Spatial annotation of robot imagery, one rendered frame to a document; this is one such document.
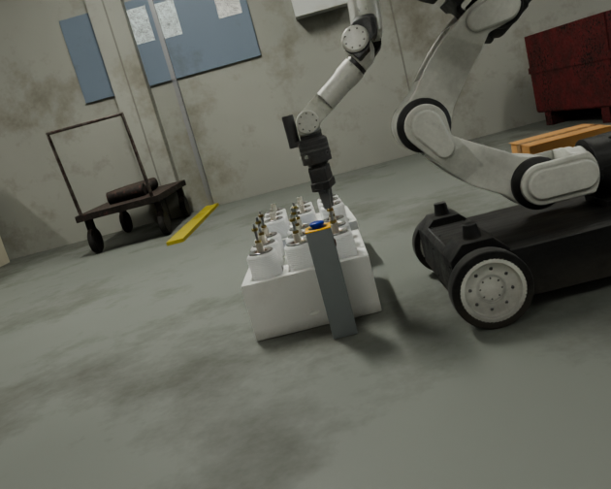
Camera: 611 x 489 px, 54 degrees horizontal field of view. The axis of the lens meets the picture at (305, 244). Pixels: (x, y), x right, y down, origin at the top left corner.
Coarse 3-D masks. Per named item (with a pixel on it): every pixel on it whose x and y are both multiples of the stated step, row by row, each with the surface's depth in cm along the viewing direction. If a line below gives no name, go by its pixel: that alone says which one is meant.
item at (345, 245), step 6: (342, 234) 177; (348, 234) 178; (336, 240) 177; (342, 240) 177; (348, 240) 178; (342, 246) 177; (348, 246) 178; (354, 246) 180; (342, 252) 178; (348, 252) 178; (354, 252) 180; (342, 258) 178
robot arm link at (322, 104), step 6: (324, 90) 170; (318, 96) 174; (324, 96) 170; (330, 96) 169; (312, 102) 176; (318, 102) 175; (324, 102) 176; (330, 102) 170; (336, 102) 171; (306, 108) 176; (312, 108) 177; (318, 108) 176; (324, 108) 176; (330, 108) 174; (318, 114) 177; (324, 114) 177
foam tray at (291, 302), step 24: (360, 240) 195; (360, 264) 175; (264, 288) 177; (288, 288) 177; (312, 288) 177; (360, 288) 177; (264, 312) 179; (288, 312) 179; (312, 312) 179; (360, 312) 178; (264, 336) 180
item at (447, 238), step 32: (608, 160) 158; (608, 192) 162; (448, 224) 180; (480, 224) 179; (512, 224) 170; (544, 224) 162; (576, 224) 154; (608, 224) 147; (448, 256) 152; (544, 256) 148; (576, 256) 148; (608, 256) 148; (544, 288) 150
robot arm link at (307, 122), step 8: (304, 112) 167; (312, 112) 167; (288, 120) 172; (296, 120) 172; (304, 120) 168; (312, 120) 168; (288, 128) 173; (296, 128) 174; (304, 128) 168; (312, 128) 168; (320, 128) 171; (288, 136) 173; (296, 136) 173; (304, 136) 172; (312, 136) 172; (320, 136) 172; (296, 144) 173; (304, 144) 172; (312, 144) 171; (320, 144) 171; (328, 144) 174
